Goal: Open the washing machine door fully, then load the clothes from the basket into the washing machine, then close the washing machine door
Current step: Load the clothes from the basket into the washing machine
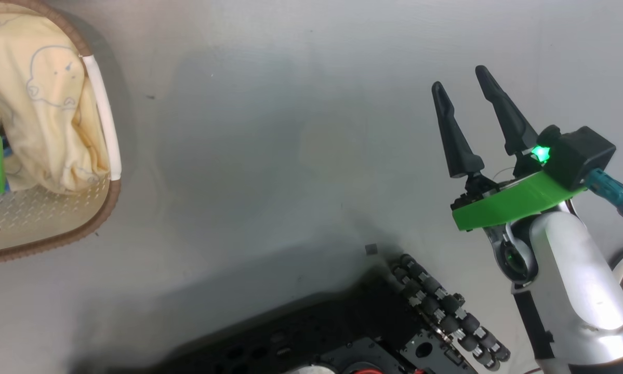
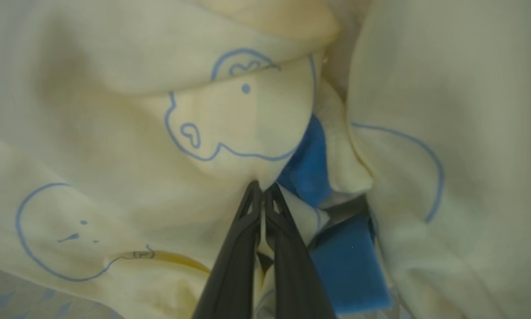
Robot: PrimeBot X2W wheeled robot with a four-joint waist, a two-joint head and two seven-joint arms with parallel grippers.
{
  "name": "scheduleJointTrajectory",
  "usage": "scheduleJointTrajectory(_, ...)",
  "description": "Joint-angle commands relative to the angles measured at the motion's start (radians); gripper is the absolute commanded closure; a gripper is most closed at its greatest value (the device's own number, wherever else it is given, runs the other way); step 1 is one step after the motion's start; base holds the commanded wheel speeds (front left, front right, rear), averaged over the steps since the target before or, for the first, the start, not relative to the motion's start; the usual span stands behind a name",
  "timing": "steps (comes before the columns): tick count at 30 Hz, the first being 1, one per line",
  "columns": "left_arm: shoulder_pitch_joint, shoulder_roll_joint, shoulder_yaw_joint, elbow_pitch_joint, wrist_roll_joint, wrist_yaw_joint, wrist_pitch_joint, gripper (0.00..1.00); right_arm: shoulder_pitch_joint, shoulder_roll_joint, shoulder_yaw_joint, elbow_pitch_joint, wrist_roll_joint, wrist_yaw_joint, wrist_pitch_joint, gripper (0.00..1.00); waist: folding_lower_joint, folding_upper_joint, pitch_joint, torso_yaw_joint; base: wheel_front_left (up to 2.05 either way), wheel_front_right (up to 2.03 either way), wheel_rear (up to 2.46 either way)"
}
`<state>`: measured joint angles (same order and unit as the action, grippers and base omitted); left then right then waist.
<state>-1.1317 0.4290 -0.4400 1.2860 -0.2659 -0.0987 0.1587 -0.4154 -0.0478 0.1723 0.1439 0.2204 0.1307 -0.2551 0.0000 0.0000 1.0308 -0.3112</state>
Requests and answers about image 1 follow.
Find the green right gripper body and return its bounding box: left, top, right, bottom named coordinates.
left=451, top=171, right=585, bottom=232

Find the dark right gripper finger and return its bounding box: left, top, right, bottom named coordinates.
left=475, top=65, right=540, bottom=157
left=431, top=82, right=485, bottom=179

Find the pale yellow bear-print garment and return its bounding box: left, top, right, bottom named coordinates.
left=0, top=16, right=110, bottom=194

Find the cream perforated laundry basket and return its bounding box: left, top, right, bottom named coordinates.
left=0, top=0, right=122, bottom=266

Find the teal right camera cable plug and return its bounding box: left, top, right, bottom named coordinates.
left=586, top=169, right=623, bottom=221

